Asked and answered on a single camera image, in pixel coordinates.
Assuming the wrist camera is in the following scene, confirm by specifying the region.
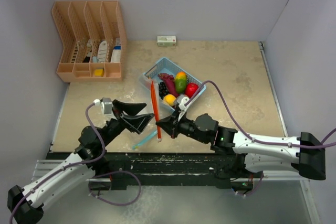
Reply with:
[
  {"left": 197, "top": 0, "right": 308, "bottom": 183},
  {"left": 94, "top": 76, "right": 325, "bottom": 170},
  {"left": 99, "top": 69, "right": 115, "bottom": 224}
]
[
  {"left": 174, "top": 94, "right": 190, "bottom": 121},
  {"left": 93, "top": 98, "right": 113, "bottom": 115}
]

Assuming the teal plastic strip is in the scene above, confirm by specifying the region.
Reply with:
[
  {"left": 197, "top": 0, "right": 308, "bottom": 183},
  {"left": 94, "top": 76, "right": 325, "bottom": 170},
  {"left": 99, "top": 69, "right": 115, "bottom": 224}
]
[{"left": 132, "top": 130, "right": 158, "bottom": 150}]

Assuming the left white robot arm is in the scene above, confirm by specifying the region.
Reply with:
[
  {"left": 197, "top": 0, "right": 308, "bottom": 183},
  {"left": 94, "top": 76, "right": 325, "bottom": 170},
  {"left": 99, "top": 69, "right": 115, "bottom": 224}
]
[{"left": 7, "top": 98, "right": 154, "bottom": 223}]

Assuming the white patterned pouch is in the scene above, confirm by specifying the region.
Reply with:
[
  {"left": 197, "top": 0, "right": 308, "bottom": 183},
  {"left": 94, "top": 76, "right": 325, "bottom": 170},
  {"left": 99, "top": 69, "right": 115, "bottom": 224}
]
[{"left": 92, "top": 40, "right": 108, "bottom": 63}]

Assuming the red grapes toy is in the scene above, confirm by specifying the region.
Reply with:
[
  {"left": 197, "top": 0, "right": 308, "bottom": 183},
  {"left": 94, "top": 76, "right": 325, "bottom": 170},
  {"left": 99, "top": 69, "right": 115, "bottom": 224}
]
[{"left": 158, "top": 73, "right": 174, "bottom": 81}]

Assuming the white blue tube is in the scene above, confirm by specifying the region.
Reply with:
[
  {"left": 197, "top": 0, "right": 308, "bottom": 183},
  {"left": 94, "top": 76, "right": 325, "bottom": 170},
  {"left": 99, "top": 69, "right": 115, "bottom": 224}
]
[{"left": 110, "top": 38, "right": 121, "bottom": 63}]

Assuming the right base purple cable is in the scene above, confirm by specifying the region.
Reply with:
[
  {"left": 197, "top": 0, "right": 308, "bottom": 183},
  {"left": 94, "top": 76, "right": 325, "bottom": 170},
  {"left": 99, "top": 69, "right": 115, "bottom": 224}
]
[{"left": 230, "top": 171, "right": 265, "bottom": 199}]

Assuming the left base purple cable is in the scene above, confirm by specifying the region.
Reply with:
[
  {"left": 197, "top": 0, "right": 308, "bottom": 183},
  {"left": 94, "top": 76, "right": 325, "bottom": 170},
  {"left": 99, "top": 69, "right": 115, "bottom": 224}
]
[{"left": 88, "top": 169, "right": 142, "bottom": 206}]

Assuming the mango toy fruit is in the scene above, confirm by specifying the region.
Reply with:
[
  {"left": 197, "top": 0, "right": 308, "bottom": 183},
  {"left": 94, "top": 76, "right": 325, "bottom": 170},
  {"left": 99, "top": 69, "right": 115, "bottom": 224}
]
[{"left": 175, "top": 71, "right": 187, "bottom": 94}]

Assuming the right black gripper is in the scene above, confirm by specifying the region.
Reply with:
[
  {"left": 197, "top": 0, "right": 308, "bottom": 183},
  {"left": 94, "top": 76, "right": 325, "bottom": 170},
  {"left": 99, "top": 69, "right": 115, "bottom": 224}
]
[{"left": 156, "top": 108, "right": 209, "bottom": 144}]

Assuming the black white card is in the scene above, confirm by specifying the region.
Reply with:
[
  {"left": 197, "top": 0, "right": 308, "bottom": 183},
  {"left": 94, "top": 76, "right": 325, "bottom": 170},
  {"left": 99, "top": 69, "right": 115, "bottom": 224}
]
[{"left": 82, "top": 39, "right": 92, "bottom": 63}]

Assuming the red apple toy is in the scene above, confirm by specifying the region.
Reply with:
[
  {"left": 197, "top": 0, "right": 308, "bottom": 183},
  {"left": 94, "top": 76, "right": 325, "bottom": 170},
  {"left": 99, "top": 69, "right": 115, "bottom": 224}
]
[{"left": 184, "top": 83, "right": 198, "bottom": 98}]

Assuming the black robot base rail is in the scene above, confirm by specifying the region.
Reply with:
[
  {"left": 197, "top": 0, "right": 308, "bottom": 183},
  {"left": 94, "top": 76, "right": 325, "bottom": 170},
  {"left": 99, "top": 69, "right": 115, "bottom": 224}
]
[{"left": 47, "top": 152, "right": 266, "bottom": 190}]

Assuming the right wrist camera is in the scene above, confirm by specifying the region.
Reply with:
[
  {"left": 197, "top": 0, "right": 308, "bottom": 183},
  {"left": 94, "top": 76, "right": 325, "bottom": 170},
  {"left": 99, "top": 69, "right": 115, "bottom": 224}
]
[{"left": 174, "top": 94, "right": 190, "bottom": 121}]

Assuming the yellow sponge block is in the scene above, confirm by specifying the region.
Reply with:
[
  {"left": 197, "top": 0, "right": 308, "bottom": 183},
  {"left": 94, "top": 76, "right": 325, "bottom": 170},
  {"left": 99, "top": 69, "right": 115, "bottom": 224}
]
[{"left": 93, "top": 69, "right": 104, "bottom": 77}]

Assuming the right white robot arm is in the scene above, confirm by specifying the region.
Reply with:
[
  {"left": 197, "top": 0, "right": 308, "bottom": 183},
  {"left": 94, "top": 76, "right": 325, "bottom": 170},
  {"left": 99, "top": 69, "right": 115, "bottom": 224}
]
[{"left": 156, "top": 112, "right": 326, "bottom": 180}]

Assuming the yellow lemon toy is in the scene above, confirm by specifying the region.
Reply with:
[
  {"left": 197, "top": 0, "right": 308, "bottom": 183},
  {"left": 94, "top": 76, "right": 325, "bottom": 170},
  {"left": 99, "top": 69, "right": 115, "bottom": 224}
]
[{"left": 163, "top": 94, "right": 176, "bottom": 106}]

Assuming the clear zip top bag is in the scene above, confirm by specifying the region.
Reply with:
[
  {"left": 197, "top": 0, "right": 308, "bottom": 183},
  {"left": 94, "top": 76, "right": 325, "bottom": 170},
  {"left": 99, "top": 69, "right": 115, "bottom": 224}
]
[{"left": 139, "top": 75, "right": 162, "bottom": 142}]

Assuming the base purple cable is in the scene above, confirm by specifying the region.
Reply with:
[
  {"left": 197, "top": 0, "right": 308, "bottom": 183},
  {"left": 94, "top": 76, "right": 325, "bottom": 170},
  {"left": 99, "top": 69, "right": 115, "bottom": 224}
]
[
  {"left": 230, "top": 171, "right": 265, "bottom": 199},
  {"left": 88, "top": 169, "right": 142, "bottom": 206}
]

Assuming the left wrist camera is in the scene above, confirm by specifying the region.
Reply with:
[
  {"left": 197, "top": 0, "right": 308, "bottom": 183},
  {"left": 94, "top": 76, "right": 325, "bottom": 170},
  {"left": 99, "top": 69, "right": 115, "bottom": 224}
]
[{"left": 93, "top": 98, "right": 113, "bottom": 115}]

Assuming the small green white box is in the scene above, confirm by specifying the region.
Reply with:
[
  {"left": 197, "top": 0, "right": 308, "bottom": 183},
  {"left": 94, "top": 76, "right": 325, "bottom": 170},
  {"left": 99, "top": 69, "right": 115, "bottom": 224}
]
[{"left": 157, "top": 35, "right": 177, "bottom": 47}]

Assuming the purple eggplant toy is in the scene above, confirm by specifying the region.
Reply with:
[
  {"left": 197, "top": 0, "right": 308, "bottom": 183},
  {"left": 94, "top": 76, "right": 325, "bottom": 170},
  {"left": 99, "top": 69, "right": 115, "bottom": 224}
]
[{"left": 163, "top": 80, "right": 179, "bottom": 98}]

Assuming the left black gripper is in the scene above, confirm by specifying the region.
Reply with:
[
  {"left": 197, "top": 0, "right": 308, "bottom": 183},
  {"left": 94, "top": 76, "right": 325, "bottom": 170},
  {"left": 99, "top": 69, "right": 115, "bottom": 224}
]
[{"left": 99, "top": 100, "right": 154, "bottom": 147}]

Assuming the orange desk organizer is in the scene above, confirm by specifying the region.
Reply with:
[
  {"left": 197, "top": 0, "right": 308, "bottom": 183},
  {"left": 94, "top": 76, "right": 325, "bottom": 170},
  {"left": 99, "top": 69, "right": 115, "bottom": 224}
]
[{"left": 51, "top": 0, "right": 128, "bottom": 83}]

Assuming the black grapes toy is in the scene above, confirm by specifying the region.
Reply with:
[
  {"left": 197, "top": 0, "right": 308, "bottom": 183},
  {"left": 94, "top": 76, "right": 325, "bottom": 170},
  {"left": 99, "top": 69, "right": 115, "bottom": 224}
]
[{"left": 159, "top": 81, "right": 170, "bottom": 99}]

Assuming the blue plastic basket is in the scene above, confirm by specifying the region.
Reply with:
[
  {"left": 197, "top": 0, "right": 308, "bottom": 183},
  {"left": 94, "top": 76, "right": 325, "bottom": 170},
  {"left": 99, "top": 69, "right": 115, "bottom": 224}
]
[{"left": 138, "top": 58, "right": 201, "bottom": 112}]

